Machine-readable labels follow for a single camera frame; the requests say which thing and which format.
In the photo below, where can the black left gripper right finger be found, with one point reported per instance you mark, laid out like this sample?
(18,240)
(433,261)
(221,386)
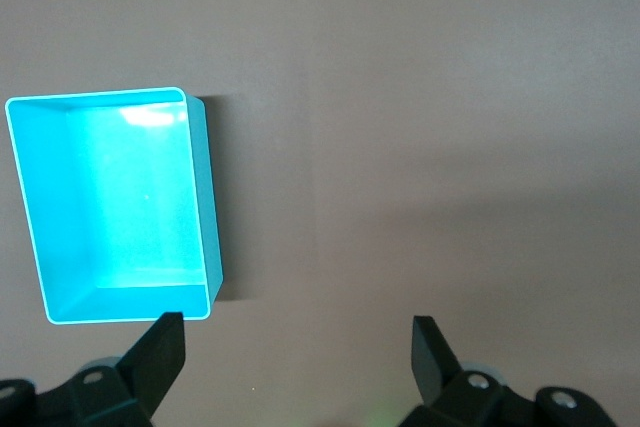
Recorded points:
(430,362)

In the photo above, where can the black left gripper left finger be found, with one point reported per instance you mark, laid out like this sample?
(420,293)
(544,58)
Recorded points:
(155,362)

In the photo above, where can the teal plastic bin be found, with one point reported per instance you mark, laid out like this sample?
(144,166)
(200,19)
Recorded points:
(130,197)

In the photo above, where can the brown table mat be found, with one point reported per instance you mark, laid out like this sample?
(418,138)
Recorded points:
(400,147)

